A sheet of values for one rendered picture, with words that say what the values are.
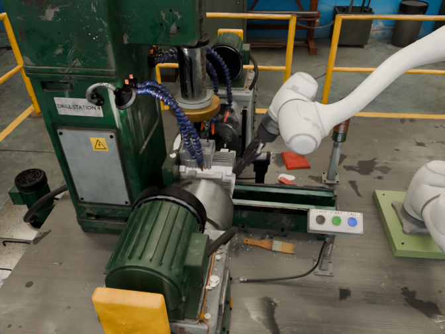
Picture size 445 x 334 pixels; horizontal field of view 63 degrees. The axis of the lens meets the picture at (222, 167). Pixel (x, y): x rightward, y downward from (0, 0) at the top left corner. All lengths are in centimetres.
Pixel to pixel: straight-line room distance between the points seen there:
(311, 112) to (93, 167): 77
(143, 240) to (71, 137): 63
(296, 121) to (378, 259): 73
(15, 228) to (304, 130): 181
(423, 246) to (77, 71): 135
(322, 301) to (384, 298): 21
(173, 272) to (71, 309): 72
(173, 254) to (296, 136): 46
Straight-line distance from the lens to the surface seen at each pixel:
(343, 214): 126
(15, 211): 251
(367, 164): 201
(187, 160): 139
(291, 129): 101
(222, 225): 113
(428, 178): 152
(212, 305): 90
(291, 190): 156
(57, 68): 121
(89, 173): 139
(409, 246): 158
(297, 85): 114
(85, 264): 152
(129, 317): 74
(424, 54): 122
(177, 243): 79
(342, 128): 166
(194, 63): 121
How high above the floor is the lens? 192
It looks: 37 degrees down
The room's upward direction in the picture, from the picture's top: 1 degrees counter-clockwise
